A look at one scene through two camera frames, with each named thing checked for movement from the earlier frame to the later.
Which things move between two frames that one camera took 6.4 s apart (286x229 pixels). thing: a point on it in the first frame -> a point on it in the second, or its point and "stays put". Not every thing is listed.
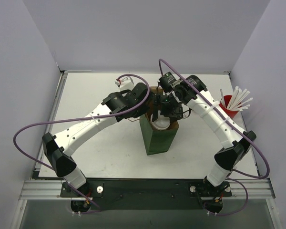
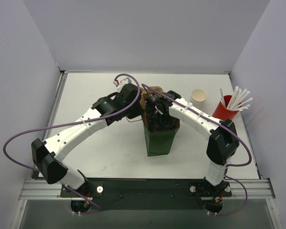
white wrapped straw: (243, 102) stays put
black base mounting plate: (148, 193) stays put
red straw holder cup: (230, 113) stays put
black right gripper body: (172, 110) -> (158, 117)
